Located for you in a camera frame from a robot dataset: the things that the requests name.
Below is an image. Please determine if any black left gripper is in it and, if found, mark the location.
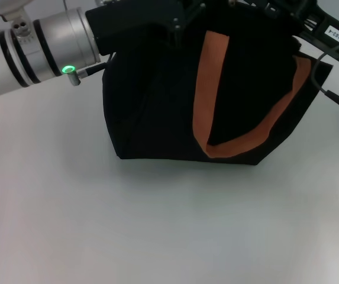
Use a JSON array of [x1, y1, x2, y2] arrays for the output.
[[84, 0, 210, 56]]

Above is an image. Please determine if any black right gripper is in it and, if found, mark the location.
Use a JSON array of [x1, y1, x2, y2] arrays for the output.
[[257, 0, 339, 64]]

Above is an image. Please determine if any black bag with orange handles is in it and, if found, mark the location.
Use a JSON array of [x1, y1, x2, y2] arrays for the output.
[[101, 5, 334, 167]]

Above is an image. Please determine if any right gripper cable with plug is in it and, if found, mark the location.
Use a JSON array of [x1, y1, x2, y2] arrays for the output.
[[310, 31, 339, 122]]

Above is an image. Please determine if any gripper cable with plug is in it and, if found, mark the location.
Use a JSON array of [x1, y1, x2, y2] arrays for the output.
[[64, 54, 117, 88], [310, 31, 339, 122]]

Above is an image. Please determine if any left gripper cable with plug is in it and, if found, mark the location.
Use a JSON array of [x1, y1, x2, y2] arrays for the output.
[[64, 54, 117, 88]]

